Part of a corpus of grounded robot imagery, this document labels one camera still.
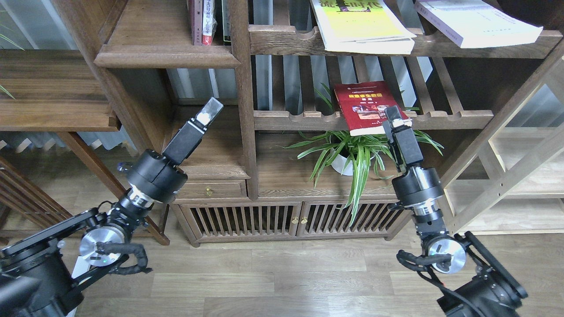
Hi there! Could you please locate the red cover book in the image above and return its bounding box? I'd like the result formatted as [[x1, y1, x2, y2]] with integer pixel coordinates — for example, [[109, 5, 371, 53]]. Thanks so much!
[[334, 81, 397, 136]]

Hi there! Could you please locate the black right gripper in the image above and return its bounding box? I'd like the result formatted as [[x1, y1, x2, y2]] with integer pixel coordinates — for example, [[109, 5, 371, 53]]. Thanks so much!
[[383, 106, 444, 209]]

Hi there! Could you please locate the dark slatted wooden chair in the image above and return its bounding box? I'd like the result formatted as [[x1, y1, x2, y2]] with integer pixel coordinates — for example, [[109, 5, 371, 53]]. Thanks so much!
[[0, 157, 73, 245]]

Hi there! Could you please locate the yellow cover book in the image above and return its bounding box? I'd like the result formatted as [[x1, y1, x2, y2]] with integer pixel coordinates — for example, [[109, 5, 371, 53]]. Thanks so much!
[[311, 0, 416, 55]]

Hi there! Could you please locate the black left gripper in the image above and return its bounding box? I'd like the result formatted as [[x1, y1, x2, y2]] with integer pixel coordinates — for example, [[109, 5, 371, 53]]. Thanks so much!
[[127, 98, 224, 203]]

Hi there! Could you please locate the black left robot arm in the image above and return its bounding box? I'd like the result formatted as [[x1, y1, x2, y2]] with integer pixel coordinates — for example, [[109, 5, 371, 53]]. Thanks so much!
[[1, 98, 223, 317]]

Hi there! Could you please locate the left slatted cabinet door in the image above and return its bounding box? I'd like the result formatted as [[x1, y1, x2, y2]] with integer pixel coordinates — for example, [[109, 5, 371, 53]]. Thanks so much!
[[179, 202, 302, 243]]

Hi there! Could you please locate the light wooden shelf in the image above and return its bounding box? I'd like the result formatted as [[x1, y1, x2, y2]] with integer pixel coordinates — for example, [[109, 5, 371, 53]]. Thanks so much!
[[435, 57, 564, 236]]

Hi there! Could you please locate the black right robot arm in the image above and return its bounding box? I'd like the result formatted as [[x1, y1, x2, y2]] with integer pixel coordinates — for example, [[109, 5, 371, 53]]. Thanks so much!
[[383, 106, 528, 317]]

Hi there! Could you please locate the white stand leg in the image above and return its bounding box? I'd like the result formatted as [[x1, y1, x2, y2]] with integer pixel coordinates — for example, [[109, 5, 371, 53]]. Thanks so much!
[[72, 256, 91, 285]]

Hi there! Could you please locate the red white upright book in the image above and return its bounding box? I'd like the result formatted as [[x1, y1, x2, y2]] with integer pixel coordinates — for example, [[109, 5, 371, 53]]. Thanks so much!
[[201, 0, 217, 46]]

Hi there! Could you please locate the white lavender book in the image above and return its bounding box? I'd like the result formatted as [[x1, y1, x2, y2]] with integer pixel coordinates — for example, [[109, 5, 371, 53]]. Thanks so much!
[[415, 0, 543, 48]]

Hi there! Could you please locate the right slatted cabinet door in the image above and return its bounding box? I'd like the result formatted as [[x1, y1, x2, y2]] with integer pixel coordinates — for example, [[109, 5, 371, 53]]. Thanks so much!
[[291, 200, 412, 241]]

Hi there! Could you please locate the green spider plant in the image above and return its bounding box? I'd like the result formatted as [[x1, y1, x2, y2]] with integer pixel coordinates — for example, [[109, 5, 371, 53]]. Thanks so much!
[[288, 105, 445, 225]]

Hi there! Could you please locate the dark wooden bookshelf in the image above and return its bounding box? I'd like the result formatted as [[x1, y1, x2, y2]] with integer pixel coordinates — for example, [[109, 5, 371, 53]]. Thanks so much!
[[53, 0, 563, 217]]

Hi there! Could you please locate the dark upright book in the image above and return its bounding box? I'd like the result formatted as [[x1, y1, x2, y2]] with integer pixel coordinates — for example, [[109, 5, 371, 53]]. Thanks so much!
[[220, 0, 231, 46]]

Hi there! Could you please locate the slatted cabinet door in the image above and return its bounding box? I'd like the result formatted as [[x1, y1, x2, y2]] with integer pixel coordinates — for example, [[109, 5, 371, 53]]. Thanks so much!
[[179, 202, 302, 243], [291, 200, 412, 241]]

